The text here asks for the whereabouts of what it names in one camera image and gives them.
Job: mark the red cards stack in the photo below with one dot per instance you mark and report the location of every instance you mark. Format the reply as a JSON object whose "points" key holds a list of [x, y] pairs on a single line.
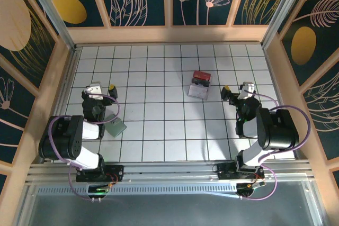
{"points": [[201, 75]]}

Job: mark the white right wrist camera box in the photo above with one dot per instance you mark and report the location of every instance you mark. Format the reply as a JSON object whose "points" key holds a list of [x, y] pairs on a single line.
{"points": [[247, 89]]}

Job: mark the red object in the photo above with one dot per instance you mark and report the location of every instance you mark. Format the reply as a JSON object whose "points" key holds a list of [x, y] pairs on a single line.
{"points": [[197, 91]]}

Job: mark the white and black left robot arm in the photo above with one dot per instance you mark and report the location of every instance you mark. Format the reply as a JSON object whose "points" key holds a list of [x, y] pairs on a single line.
{"points": [[90, 130]]}

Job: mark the aluminium corner post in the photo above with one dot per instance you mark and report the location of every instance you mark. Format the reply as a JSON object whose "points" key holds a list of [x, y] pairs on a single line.
{"points": [[280, 11], [53, 11]]}

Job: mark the perforated metal strip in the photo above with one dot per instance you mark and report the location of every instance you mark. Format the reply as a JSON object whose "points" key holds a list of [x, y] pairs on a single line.
{"points": [[159, 190]]}

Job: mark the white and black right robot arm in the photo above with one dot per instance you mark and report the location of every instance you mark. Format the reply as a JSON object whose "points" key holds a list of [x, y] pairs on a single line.
{"points": [[278, 128]]}

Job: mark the aluminium side rail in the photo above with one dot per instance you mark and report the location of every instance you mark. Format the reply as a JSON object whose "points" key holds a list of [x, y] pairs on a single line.
{"points": [[68, 77]]}

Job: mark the grey metal shelf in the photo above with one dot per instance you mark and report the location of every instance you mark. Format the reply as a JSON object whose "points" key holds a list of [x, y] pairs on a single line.
{"points": [[169, 210]]}

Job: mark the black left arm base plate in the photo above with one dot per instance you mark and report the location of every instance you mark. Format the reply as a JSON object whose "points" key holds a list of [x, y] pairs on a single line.
{"points": [[116, 170]]}

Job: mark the aluminium mounting rail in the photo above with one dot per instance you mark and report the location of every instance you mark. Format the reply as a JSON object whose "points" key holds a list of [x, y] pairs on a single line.
{"points": [[169, 170]]}

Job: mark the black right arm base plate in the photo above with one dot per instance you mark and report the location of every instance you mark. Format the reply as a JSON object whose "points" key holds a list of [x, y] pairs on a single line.
{"points": [[225, 170]]}

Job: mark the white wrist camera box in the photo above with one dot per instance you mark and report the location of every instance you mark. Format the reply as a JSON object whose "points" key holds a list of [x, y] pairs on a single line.
{"points": [[94, 90], [247, 89]]}

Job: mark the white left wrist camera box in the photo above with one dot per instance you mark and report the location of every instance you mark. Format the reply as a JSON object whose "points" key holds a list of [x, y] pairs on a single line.
{"points": [[94, 90]]}

